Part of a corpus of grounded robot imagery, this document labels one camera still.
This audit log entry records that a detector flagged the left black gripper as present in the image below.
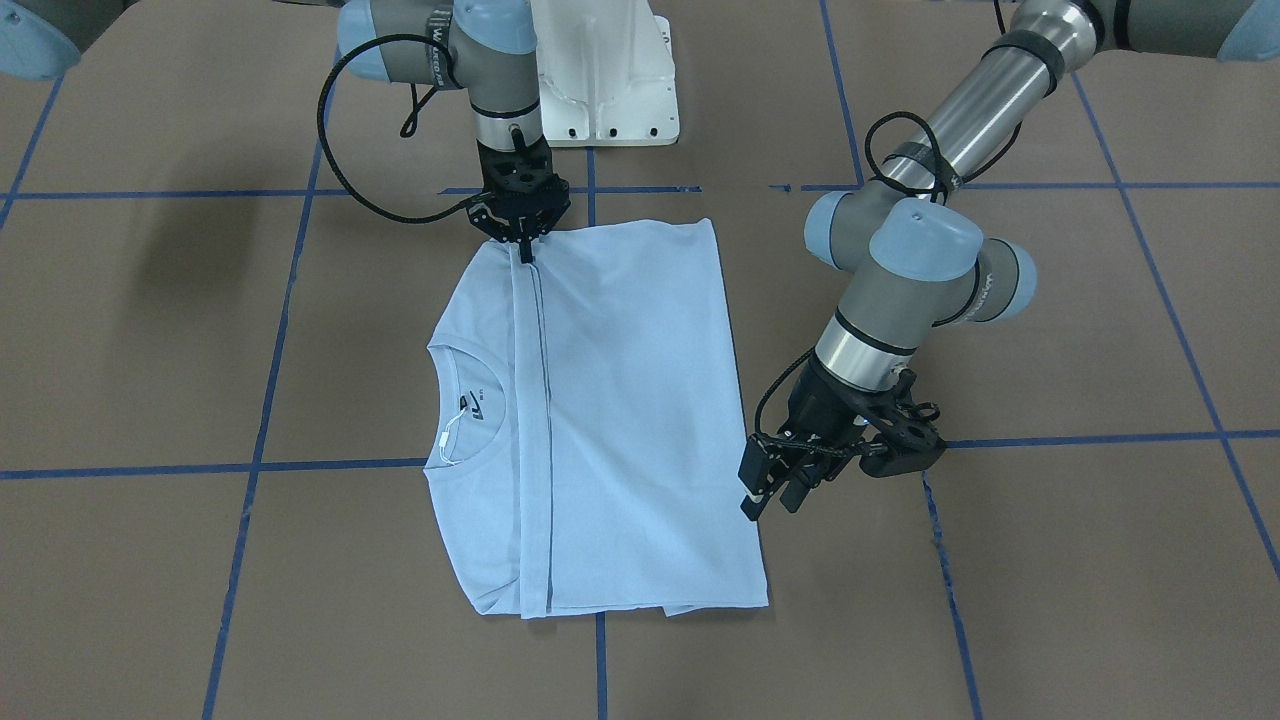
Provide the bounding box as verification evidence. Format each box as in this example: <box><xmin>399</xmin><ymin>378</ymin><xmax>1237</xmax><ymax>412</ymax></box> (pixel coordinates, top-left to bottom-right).
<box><xmin>739</xmin><ymin>355</ymin><xmax>870</xmax><ymax>521</ymax></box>

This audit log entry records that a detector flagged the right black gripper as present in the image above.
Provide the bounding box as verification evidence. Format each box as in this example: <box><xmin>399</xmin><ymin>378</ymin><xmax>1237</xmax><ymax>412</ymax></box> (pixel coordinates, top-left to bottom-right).
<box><xmin>468</xmin><ymin>140</ymin><xmax>570</xmax><ymax>264</ymax></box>

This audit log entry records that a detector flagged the light blue t-shirt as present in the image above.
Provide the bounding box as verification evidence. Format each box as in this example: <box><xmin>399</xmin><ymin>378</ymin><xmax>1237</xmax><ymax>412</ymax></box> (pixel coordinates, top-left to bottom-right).
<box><xmin>424</xmin><ymin>219</ymin><xmax>769</xmax><ymax>620</ymax></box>

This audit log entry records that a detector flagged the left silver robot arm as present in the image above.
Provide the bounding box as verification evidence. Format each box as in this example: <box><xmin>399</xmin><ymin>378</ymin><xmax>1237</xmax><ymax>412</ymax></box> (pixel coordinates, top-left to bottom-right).
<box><xmin>739</xmin><ymin>1</ymin><xmax>1277</xmax><ymax>520</ymax></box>

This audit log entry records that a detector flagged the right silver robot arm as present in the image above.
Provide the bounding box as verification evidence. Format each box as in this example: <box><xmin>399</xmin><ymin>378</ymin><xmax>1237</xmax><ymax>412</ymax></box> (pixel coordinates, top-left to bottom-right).
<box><xmin>317</xmin><ymin>1</ymin><xmax>570</xmax><ymax>263</ymax></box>

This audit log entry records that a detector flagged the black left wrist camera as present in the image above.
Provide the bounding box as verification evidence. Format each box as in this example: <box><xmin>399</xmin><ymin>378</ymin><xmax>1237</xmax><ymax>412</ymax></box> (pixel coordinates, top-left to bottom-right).
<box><xmin>852</xmin><ymin>369</ymin><xmax>948</xmax><ymax>478</ymax></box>

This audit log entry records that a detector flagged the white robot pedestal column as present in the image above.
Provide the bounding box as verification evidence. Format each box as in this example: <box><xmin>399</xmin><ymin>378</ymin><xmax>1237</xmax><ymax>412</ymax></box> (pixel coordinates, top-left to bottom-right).
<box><xmin>531</xmin><ymin>1</ymin><xmax>681</xmax><ymax>149</ymax></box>

